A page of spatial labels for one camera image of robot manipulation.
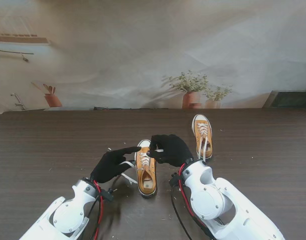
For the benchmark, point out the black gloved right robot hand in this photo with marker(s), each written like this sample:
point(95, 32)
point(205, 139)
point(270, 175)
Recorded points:
point(173, 150)

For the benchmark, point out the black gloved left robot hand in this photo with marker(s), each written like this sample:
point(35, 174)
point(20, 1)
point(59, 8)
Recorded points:
point(108, 167)

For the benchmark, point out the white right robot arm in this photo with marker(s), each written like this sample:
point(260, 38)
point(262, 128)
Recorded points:
point(218, 205)

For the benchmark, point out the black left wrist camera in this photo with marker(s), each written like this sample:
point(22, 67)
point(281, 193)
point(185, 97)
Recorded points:
point(108, 195)

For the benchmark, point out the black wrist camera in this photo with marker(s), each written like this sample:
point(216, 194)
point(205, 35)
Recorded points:
point(108, 195)
point(174, 180)

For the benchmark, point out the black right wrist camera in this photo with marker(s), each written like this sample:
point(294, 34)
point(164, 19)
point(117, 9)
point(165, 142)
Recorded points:
point(174, 180)

